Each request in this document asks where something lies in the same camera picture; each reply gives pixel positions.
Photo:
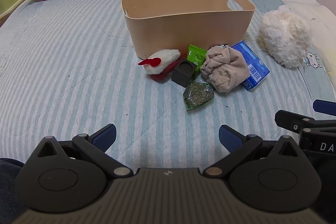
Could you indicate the beige cloth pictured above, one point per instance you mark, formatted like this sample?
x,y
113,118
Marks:
x,y
224,68

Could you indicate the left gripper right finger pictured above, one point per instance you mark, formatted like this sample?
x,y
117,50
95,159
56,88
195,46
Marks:
x,y
272,176

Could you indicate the clear bag of dried herbs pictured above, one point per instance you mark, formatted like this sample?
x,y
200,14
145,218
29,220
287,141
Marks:
x,y
197,95

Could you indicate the white fluffy plush toy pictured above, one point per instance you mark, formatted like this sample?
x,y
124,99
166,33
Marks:
x,y
286,35

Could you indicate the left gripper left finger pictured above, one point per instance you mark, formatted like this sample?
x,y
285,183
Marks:
x,y
65,176

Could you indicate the dark brown square box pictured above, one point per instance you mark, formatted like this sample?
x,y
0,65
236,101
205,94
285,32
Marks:
x,y
183,72

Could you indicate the beige plastic storage basket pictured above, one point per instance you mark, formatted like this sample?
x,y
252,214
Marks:
x,y
156,25

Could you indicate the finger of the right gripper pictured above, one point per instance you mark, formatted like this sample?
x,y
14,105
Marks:
x,y
325,107
296,122

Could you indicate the white pillow with bunny print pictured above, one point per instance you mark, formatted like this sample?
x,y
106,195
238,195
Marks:
x,y
322,25

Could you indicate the blue tissue pack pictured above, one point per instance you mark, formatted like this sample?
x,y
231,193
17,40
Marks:
x,y
257,69

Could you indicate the green snack packet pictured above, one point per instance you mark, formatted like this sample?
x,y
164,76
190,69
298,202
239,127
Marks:
x,y
197,56

